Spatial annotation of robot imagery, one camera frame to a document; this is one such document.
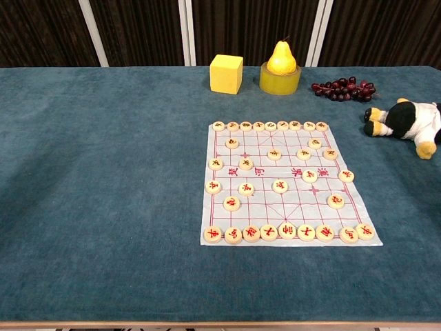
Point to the wooden chess piece dark print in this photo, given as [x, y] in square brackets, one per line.
[246, 163]
[321, 126]
[315, 143]
[259, 126]
[274, 154]
[309, 126]
[282, 125]
[304, 154]
[216, 164]
[246, 125]
[295, 125]
[232, 142]
[233, 126]
[217, 126]
[271, 126]
[330, 153]

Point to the white metal frame post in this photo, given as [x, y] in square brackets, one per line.
[318, 34]
[186, 34]
[93, 34]

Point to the yellow foam cube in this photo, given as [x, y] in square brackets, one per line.
[225, 74]

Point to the black white plush toy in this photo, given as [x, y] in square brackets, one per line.
[408, 120]

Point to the wooden chess piece red print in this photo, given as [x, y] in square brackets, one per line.
[309, 176]
[212, 234]
[246, 189]
[349, 234]
[251, 233]
[213, 186]
[336, 201]
[280, 186]
[346, 176]
[287, 230]
[306, 232]
[231, 203]
[234, 236]
[269, 232]
[325, 233]
[365, 231]

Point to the white chinese chess board sheet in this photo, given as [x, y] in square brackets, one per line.
[262, 213]

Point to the yellow tape roll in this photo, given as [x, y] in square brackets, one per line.
[279, 84]

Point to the dark red grape bunch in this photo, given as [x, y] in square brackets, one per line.
[341, 89]

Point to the blue velvet table cloth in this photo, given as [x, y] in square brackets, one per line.
[103, 172]

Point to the yellow pear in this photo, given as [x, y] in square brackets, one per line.
[281, 60]

